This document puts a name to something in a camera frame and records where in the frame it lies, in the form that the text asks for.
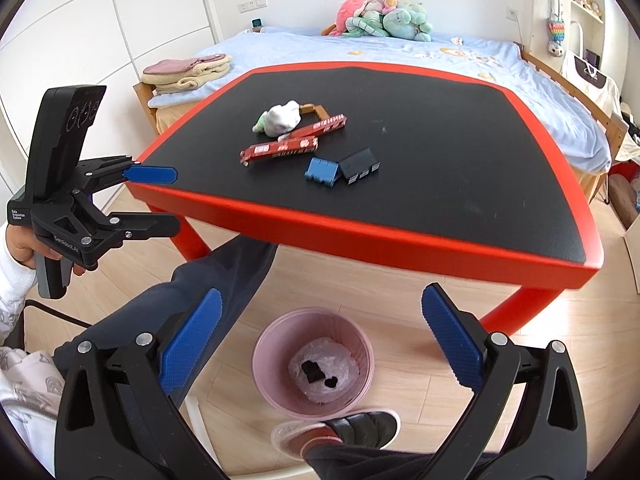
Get green and white sock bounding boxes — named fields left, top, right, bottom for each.
left=252, top=112, right=268, bottom=133

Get white sock ball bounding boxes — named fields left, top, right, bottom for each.
left=264, top=101, right=302, bottom=138

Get black sock ball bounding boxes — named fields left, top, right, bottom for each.
left=324, top=376, right=337, bottom=388

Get black knitted sock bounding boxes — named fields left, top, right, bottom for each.
left=300, top=360, right=326, bottom=384

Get red carton with barcode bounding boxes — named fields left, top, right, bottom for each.
left=240, top=136, right=319, bottom=167

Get red surprise carton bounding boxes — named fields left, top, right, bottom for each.
left=278, top=114, right=347, bottom=141

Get wooden clothespin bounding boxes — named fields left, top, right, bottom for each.
left=299, top=103, right=316, bottom=115

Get brown wooden piece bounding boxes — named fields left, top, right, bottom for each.
left=314, top=105, right=330, bottom=120

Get person's left hand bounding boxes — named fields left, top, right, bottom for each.
left=6, top=224, right=62, bottom=270

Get folded pink and cream blankets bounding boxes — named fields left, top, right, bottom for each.
left=140, top=53, right=232, bottom=94

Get pink and black slipper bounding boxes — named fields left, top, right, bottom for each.
left=271, top=408, right=401, bottom=460

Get pink waste basket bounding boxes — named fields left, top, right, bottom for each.
left=252, top=308, right=374, bottom=420

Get red and black table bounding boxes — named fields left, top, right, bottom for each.
left=129, top=62, right=604, bottom=333

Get bed with blue sheet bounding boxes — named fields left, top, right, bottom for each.
left=134, top=27, right=628, bottom=198

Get pink plush toy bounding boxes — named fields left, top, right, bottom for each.
left=324, top=0, right=370, bottom=36

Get striped green plush toy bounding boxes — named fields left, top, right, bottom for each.
left=343, top=10, right=388, bottom=37

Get white shirt on hanger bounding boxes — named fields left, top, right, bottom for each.
left=561, top=52, right=620, bottom=116

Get rainbow hanging bag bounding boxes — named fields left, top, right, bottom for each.
left=547, top=0, right=565, bottom=58

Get white wall shelf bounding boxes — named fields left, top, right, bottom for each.
left=529, top=0, right=604, bottom=70

